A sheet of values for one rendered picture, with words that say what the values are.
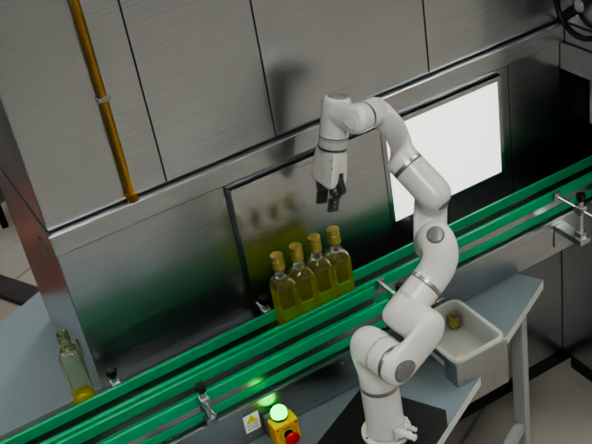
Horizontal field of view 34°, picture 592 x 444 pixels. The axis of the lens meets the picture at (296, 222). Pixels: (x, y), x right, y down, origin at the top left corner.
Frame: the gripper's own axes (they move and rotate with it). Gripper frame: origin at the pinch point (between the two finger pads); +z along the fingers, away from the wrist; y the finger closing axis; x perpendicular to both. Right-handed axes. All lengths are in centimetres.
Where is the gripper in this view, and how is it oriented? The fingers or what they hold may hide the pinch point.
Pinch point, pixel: (327, 201)
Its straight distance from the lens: 257.0
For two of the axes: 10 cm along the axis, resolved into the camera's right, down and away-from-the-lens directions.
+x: 8.6, -1.7, 4.9
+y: 5.1, 4.0, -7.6
